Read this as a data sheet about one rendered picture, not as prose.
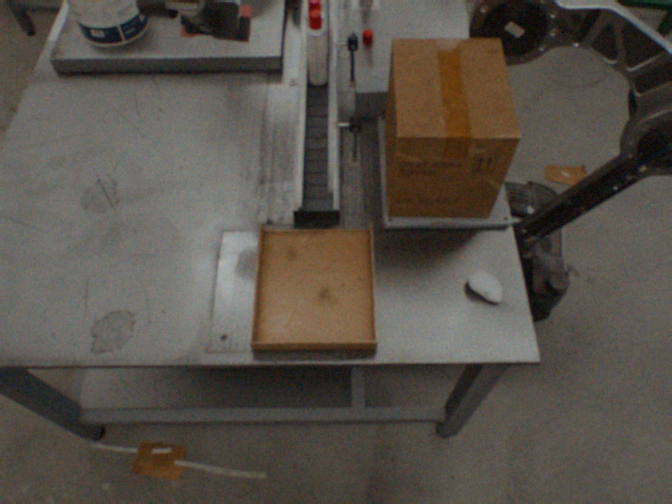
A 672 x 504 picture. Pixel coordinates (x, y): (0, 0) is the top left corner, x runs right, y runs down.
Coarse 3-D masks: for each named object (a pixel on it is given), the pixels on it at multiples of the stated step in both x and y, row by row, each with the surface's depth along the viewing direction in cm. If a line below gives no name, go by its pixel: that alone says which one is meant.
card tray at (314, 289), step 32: (288, 256) 123; (320, 256) 123; (352, 256) 123; (256, 288) 116; (288, 288) 119; (320, 288) 118; (352, 288) 118; (256, 320) 115; (288, 320) 115; (320, 320) 114; (352, 320) 114
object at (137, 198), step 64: (64, 0) 177; (384, 0) 174; (448, 0) 174; (384, 64) 158; (64, 128) 146; (128, 128) 146; (192, 128) 145; (256, 128) 145; (0, 192) 135; (64, 192) 134; (128, 192) 134; (192, 192) 134; (256, 192) 133; (0, 256) 125; (64, 256) 124; (128, 256) 124; (192, 256) 124; (256, 256) 124; (384, 256) 123; (448, 256) 123; (512, 256) 123; (0, 320) 116; (64, 320) 116; (128, 320) 116; (192, 320) 115; (384, 320) 115; (448, 320) 114; (512, 320) 114
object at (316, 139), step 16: (320, 96) 144; (320, 112) 141; (320, 128) 138; (304, 144) 135; (320, 144) 135; (304, 160) 132; (320, 160) 132; (304, 176) 129; (320, 176) 129; (304, 192) 127; (320, 192) 127; (304, 208) 124; (320, 208) 124
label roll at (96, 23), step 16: (80, 0) 144; (96, 0) 144; (112, 0) 146; (128, 0) 149; (80, 16) 149; (96, 16) 148; (112, 16) 149; (128, 16) 152; (144, 16) 158; (96, 32) 153; (112, 32) 153; (128, 32) 155
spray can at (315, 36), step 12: (312, 12) 130; (312, 24) 131; (312, 36) 133; (324, 36) 134; (312, 48) 136; (324, 48) 137; (312, 60) 139; (324, 60) 140; (312, 72) 142; (324, 72) 143; (312, 84) 146; (324, 84) 146
